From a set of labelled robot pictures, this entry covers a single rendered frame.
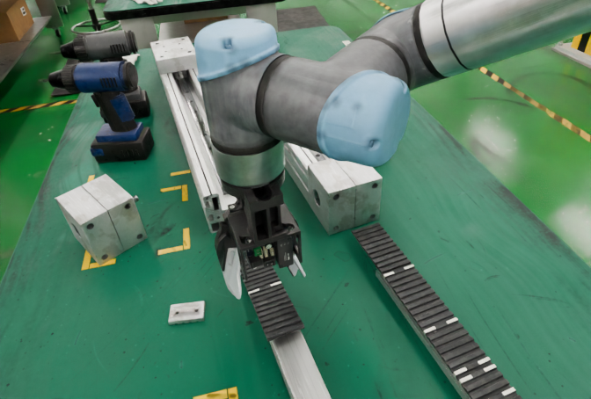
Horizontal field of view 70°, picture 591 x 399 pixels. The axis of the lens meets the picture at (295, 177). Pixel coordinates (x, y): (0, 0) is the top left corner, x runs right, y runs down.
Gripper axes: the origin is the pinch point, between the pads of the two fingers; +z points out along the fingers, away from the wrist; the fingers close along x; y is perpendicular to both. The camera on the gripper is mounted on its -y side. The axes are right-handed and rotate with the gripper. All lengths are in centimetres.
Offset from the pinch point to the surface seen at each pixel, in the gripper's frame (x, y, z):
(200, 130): -0.2, -45.3, 0.4
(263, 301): -0.9, 2.5, 2.4
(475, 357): 20.4, 20.3, 2.3
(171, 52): 0, -79, -6
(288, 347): -0.1, 10.0, 2.9
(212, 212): -3.6, -17.9, 1.2
